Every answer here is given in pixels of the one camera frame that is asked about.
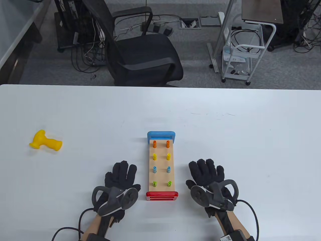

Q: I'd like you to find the grey desk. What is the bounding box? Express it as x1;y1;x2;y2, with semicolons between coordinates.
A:
0;0;50;84

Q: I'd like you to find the black equipment rack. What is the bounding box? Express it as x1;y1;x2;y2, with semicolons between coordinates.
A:
54;0;106;53

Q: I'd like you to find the open floor outlet box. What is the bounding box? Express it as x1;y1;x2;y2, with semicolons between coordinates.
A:
179;18;201;30

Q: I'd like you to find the black left wrist sensor box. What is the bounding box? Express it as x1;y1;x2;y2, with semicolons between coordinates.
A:
87;233;111;241

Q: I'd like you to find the brown side tabletop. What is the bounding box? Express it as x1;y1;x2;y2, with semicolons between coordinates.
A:
242;0;284;24

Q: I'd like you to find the white rolling cart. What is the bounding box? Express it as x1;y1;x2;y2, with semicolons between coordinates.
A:
221;21;277;86

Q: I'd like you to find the grey hand controller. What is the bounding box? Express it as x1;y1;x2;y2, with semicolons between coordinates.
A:
92;185;139;217
190;179;239;209

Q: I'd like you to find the wooden plank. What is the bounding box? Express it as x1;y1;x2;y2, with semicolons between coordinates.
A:
152;141;172;188

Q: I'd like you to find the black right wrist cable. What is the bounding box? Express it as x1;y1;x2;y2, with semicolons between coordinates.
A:
236;200;259;241

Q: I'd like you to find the tangle of cables by tripod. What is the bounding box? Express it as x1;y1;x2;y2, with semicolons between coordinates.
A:
293;15;321;53

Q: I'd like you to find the black power strip with adapters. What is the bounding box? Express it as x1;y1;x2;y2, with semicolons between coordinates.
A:
141;21;173;37

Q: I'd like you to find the aluminium frame stand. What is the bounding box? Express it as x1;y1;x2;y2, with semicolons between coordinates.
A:
207;0;238;73

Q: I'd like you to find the black office chair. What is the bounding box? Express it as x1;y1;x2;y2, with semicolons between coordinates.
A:
82;0;184;87

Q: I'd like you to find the grey left hand controller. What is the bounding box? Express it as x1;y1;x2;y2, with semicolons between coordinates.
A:
92;185;139;217

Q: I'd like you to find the person's right hand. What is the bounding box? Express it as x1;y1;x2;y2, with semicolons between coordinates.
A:
186;159;237;218

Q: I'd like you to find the tangle of black floor cables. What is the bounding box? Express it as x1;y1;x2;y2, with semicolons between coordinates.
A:
71;38;107;74

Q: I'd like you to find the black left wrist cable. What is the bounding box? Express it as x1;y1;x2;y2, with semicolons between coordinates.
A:
51;208;97;241

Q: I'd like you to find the grey floor cover plate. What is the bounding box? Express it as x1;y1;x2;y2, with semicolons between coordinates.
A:
200;16;221;26

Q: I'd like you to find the person's right forearm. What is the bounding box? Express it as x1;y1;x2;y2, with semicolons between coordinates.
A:
214;211;254;241

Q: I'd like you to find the grey right hand controller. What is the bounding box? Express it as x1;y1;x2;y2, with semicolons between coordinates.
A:
190;179;239;209

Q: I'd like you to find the yellow toy hammer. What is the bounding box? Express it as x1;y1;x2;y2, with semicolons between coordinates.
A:
29;130;63;151

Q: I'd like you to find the person's left hand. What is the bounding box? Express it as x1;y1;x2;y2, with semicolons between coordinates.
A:
93;161;141;224

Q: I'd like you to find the rainbow hammer bench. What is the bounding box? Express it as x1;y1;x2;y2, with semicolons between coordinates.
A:
146;131;179;202

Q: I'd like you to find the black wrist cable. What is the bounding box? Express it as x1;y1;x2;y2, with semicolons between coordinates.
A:
51;208;97;241
236;200;259;241

